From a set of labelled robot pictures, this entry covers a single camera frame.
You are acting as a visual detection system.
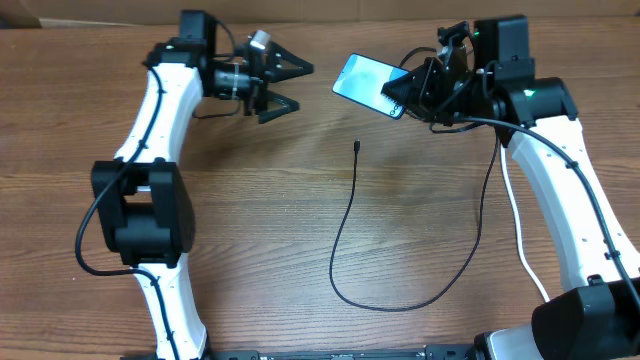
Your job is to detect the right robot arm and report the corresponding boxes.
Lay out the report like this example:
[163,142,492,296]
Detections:
[382,15,639,359]

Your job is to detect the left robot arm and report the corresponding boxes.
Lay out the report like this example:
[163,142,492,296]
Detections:
[75,10,314,359]

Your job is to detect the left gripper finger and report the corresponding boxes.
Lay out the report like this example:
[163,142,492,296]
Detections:
[267,42,314,83]
[257,91,300,124]

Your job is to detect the blue Galaxy smartphone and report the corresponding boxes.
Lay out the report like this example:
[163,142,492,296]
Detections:
[332,53,408,119]

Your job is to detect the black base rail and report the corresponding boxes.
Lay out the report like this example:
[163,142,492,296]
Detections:
[119,343,481,360]

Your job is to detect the black USB charging cable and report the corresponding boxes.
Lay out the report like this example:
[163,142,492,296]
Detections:
[328,46,501,313]

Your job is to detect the white power strip cord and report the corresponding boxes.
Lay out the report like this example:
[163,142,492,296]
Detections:
[499,144,551,303]

